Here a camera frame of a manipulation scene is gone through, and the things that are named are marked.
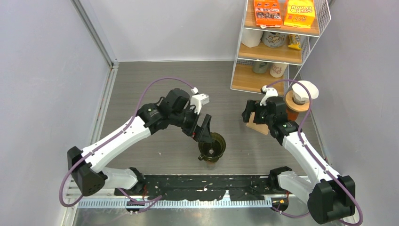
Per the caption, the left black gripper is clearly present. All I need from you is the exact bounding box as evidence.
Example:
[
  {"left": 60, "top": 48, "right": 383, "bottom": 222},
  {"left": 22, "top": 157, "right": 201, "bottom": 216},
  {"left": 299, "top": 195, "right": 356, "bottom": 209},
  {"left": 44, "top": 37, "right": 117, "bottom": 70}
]
[{"left": 171, "top": 105, "right": 213, "bottom": 143}]

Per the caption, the dark green glass dripper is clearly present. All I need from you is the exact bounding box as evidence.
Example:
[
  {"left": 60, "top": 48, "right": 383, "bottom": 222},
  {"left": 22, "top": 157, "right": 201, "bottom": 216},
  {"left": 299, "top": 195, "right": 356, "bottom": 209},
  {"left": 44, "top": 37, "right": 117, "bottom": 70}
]
[{"left": 198, "top": 132, "right": 226, "bottom": 163}]

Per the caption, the brown paper coffee filter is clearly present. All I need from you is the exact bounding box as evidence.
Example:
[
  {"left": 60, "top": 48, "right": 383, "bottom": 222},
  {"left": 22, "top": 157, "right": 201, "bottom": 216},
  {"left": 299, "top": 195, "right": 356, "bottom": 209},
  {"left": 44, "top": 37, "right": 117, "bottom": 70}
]
[{"left": 246, "top": 122, "right": 269, "bottom": 135}]

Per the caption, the wooden ring dripper holder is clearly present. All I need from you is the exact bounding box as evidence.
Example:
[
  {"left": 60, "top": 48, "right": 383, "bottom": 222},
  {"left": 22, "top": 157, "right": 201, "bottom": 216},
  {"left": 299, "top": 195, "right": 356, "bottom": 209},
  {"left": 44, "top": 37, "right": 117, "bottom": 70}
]
[{"left": 285, "top": 90, "right": 310, "bottom": 113}]

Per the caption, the white paper coffee filter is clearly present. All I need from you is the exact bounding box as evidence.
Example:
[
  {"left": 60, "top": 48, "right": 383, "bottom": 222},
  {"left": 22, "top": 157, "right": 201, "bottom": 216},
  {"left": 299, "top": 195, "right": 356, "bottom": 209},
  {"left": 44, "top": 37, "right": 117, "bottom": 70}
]
[{"left": 292, "top": 81, "right": 319, "bottom": 101}]

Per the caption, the clear glass dripper cone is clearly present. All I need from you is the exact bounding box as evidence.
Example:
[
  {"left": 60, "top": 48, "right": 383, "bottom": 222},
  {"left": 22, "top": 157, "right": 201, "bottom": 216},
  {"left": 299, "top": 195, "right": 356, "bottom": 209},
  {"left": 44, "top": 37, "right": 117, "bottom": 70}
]
[{"left": 292, "top": 96, "right": 309, "bottom": 105}]

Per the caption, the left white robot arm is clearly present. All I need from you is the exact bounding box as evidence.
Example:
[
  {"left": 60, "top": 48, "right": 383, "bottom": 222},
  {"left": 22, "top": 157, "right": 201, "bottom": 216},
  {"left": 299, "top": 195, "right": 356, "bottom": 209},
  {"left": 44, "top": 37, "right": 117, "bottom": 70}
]
[{"left": 67, "top": 88, "right": 213, "bottom": 196}]

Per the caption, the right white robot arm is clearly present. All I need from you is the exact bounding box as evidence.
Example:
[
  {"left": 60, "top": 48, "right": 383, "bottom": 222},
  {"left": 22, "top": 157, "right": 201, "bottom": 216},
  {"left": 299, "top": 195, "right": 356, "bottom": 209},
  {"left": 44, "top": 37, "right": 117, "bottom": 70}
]
[{"left": 241, "top": 96, "right": 356, "bottom": 224}]

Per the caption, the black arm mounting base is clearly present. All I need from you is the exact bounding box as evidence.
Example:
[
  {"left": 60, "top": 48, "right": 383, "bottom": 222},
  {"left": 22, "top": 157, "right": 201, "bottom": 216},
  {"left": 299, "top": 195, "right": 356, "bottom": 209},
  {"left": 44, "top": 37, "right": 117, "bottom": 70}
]
[{"left": 125, "top": 175, "right": 288, "bottom": 201}]

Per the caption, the glass beaker with coffee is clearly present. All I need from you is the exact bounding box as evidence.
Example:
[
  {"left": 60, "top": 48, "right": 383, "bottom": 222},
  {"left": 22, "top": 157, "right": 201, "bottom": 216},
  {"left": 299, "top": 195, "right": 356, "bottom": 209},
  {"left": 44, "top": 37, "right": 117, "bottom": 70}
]
[{"left": 206, "top": 161, "right": 216, "bottom": 170}]

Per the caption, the grey green cup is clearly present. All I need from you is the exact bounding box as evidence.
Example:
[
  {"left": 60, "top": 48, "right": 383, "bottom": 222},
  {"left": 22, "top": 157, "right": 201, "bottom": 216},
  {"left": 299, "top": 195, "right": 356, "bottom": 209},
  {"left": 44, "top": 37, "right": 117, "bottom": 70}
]
[{"left": 252, "top": 61, "right": 268, "bottom": 74}]

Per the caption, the white printed cup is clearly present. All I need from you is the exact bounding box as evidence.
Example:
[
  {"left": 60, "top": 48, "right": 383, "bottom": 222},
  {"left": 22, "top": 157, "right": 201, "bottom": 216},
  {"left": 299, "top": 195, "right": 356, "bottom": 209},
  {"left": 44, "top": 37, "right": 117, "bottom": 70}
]
[{"left": 270, "top": 63, "right": 288, "bottom": 78}]

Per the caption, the orange glass carafe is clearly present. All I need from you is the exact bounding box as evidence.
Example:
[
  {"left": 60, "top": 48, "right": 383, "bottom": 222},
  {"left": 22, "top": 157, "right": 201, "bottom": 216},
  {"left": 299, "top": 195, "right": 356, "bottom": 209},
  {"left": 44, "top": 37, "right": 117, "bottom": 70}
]
[{"left": 286, "top": 108, "right": 299, "bottom": 121}]

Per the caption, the grey printed mug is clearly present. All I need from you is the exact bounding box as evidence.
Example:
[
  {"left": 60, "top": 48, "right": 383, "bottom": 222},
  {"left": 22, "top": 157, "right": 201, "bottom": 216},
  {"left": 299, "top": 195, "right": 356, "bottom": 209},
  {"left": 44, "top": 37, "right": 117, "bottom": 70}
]
[{"left": 261, "top": 31, "right": 287, "bottom": 48}]

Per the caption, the yellow snack packet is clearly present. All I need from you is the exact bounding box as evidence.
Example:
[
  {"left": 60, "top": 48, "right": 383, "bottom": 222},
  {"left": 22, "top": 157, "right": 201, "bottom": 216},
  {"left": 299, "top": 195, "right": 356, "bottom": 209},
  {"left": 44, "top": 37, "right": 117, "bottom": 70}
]
[{"left": 288, "top": 34, "right": 302, "bottom": 50}]

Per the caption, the orange snack box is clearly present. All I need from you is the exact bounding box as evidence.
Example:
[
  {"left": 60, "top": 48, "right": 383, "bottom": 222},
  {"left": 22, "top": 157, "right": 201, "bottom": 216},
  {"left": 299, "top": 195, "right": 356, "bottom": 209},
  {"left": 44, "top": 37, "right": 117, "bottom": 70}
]
[{"left": 253, "top": 0, "right": 283, "bottom": 29}]

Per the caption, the yellow scrub daddy box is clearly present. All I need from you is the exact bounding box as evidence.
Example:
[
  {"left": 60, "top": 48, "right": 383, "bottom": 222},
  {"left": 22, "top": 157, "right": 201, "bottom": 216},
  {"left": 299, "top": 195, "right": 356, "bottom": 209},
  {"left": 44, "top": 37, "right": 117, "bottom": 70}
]
[{"left": 283, "top": 0, "right": 316, "bottom": 29}]

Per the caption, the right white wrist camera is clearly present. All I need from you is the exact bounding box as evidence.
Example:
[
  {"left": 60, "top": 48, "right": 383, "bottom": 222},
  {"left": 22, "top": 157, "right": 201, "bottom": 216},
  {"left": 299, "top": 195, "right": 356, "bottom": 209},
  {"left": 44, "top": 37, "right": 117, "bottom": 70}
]
[{"left": 260, "top": 85, "right": 278, "bottom": 106}]

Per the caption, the white wire wooden shelf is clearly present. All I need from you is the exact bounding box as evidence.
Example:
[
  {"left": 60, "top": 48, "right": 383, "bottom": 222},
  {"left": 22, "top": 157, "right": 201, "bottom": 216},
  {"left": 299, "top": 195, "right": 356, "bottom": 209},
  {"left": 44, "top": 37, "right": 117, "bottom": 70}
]
[{"left": 230, "top": 0, "right": 331, "bottom": 93}]

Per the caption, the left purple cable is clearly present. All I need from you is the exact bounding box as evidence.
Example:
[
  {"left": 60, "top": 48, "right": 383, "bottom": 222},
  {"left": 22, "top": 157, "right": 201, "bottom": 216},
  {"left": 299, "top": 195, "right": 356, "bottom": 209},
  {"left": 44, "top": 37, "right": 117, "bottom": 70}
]
[{"left": 59, "top": 77, "right": 195, "bottom": 209}]

